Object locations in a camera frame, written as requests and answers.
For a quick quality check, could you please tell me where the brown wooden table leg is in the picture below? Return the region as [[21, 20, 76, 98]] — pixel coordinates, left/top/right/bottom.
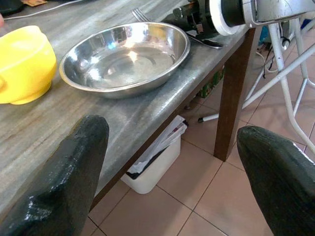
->
[[213, 26, 256, 162]]

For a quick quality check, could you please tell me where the shallow steel plate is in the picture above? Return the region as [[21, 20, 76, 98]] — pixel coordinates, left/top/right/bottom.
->
[[59, 21, 191, 99]]

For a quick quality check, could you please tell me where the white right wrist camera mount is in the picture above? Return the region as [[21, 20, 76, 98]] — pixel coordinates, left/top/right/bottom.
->
[[208, 0, 247, 36]]

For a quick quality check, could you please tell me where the white power cable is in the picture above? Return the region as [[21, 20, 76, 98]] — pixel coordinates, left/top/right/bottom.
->
[[0, 0, 83, 21]]

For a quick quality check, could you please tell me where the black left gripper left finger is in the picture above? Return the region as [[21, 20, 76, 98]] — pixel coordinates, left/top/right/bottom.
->
[[0, 115, 110, 236]]

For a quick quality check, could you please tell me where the steel fork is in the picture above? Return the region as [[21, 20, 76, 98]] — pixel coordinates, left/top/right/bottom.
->
[[130, 8, 155, 23]]

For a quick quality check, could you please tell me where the black power adapter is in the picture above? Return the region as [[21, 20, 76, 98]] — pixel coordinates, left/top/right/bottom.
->
[[0, 0, 25, 16]]

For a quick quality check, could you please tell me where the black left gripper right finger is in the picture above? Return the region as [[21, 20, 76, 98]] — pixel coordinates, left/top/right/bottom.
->
[[236, 125, 315, 236]]

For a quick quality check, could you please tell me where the yellow plastic bowl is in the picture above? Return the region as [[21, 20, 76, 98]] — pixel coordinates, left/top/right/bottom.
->
[[0, 25, 58, 105]]

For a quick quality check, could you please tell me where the white metal folding stand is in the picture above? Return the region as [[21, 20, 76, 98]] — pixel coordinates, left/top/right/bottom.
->
[[198, 18, 315, 154]]

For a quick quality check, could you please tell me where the white plastic bin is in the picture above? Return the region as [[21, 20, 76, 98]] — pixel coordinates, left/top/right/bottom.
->
[[120, 115, 189, 195]]

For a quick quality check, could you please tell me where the steel spoon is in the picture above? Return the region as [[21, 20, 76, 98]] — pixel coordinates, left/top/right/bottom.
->
[[188, 33, 225, 49]]

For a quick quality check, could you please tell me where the small brown cardboard box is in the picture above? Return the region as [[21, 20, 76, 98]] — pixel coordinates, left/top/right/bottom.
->
[[21, 0, 48, 7]]

